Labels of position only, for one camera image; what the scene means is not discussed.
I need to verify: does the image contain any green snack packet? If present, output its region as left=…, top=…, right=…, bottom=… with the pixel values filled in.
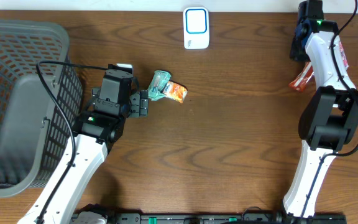
left=147, top=70, right=171, bottom=101

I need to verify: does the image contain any long orange red snack bag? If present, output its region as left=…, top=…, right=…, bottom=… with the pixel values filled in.
left=288, top=62, right=314, bottom=92

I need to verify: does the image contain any small orange snack packet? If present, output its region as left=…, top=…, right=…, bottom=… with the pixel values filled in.
left=162, top=81, right=188, bottom=103

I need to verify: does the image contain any red purple tissue pack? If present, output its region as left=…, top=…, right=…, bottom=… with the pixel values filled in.
left=339, top=42, right=349, bottom=70

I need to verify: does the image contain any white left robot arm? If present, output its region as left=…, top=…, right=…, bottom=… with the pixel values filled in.
left=20, top=63, right=148, bottom=223

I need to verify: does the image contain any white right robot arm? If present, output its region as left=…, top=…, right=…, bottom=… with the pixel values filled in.
left=282, top=0, right=358, bottom=223

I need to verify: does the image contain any white barcode scanner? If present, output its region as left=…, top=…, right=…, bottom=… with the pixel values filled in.
left=183, top=7, right=210, bottom=50

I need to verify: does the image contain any grey plastic basket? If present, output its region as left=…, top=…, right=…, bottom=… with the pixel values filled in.
left=0, top=20, right=83, bottom=197

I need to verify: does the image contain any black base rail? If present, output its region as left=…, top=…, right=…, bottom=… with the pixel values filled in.
left=69, top=204, right=347, bottom=224

